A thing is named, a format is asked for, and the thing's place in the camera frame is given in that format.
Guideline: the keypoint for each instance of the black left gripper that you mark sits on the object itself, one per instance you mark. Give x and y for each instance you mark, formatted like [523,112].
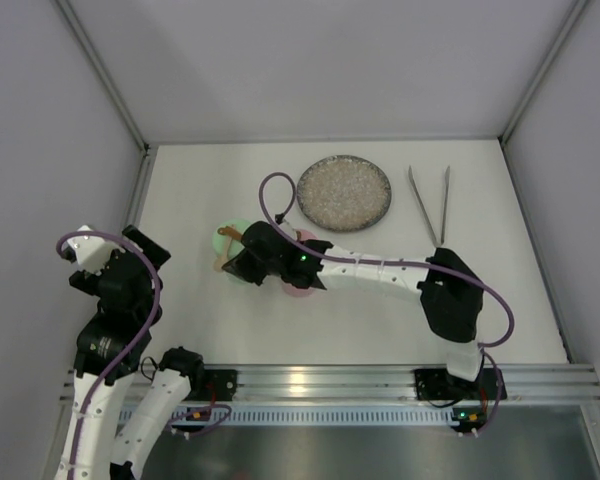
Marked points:
[157,255]

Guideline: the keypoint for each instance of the aluminium frame rail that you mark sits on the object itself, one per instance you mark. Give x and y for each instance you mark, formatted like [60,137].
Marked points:
[97,64]

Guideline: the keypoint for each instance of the pink cylindrical container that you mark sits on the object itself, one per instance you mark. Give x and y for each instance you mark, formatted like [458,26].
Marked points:
[296,292]

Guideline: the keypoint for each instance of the green round lid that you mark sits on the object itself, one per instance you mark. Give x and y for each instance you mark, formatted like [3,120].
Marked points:
[239,224]

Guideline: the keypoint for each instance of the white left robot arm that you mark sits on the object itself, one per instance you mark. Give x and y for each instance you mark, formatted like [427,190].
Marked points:
[109,354]

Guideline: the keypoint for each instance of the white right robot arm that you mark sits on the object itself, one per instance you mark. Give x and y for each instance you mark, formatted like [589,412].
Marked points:
[448,292]

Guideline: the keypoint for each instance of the pink round lid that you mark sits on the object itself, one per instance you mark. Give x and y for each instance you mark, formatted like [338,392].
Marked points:
[303,235]

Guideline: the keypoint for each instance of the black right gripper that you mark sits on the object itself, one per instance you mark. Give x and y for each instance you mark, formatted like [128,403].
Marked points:
[242,267]

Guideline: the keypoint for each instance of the speckled ceramic plate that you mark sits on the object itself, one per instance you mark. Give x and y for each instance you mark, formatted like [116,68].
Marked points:
[344,193]

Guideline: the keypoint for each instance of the white slotted cable duct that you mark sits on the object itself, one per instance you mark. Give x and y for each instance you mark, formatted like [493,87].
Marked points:
[345,415]

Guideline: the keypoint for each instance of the green cylindrical container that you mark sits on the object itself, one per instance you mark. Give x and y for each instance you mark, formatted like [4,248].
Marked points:
[234,270]

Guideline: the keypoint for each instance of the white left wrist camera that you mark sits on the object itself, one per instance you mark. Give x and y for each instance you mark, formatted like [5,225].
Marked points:
[91,252]

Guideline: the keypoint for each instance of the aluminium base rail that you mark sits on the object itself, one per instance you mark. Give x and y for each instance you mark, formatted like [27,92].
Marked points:
[551,384]

